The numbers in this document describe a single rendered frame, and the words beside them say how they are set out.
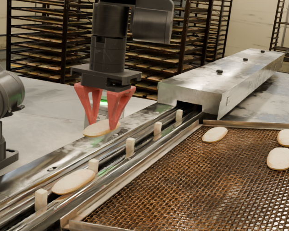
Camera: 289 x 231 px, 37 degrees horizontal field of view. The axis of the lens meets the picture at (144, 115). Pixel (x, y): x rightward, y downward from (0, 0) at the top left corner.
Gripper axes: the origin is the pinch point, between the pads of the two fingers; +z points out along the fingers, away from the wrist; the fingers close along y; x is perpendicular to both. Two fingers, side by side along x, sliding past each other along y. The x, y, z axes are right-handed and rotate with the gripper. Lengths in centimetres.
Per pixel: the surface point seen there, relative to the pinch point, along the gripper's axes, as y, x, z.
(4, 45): 440, -462, 78
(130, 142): -0.5, -11.1, 6.6
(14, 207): 2.1, 19.3, 8.2
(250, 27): 111, -700, 18
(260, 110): -15, -79, 11
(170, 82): 6.2, -47.8, 1.0
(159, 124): -0.7, -25.1, 6.3
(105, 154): 2.0, -5.6, 8.1
